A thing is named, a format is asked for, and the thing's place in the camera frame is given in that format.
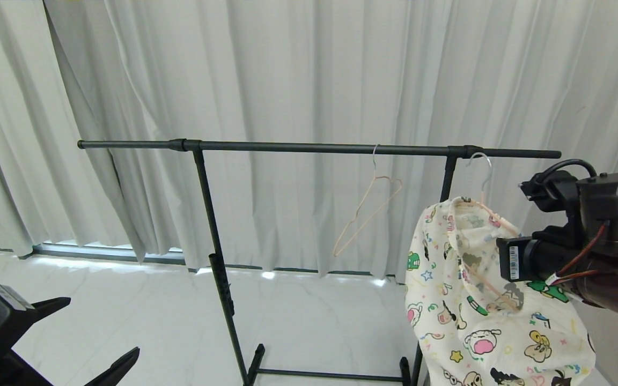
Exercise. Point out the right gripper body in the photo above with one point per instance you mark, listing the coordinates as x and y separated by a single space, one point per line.
534 262

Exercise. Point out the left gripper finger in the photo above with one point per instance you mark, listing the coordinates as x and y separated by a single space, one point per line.
116 370
46 310

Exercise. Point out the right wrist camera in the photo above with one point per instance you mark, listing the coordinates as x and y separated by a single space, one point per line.
550 190

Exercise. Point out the white curtain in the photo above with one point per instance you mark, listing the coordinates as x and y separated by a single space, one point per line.
3 134
298 80

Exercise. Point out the cream printed garment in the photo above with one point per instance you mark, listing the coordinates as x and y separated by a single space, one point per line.
480 343

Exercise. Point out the pink clothes hanger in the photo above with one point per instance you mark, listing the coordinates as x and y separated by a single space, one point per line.
484 187
375 166

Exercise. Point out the black clothes rack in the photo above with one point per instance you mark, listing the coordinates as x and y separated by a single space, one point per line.
314 147

